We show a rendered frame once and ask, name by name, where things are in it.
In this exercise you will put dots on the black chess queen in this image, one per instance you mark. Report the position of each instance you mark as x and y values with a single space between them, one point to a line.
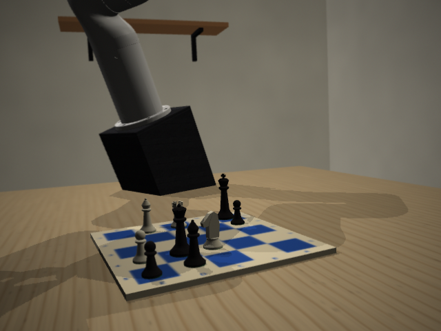
181 247

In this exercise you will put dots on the blue and cream chessboard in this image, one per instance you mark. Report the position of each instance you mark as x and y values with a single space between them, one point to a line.
251 247

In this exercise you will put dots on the white rook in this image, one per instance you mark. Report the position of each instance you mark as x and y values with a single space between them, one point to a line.
174 204

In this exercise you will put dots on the white bishop chess piece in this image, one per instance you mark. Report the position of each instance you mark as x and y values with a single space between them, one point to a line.
147 224

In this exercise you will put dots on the white chess pawn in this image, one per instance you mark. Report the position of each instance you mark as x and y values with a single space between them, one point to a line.
140 258

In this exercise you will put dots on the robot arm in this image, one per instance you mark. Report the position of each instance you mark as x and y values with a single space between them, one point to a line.
121 60

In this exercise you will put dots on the white knight chess piece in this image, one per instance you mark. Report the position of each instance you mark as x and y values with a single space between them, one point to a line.
211 222

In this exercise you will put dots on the black king chess piece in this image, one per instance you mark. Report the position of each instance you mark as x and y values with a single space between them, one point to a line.
224 213

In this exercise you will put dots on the black bishop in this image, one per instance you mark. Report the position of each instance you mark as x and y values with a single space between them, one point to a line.
194 259

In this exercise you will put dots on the black pawn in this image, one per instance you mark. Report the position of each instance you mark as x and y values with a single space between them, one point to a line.
237 220
151 271

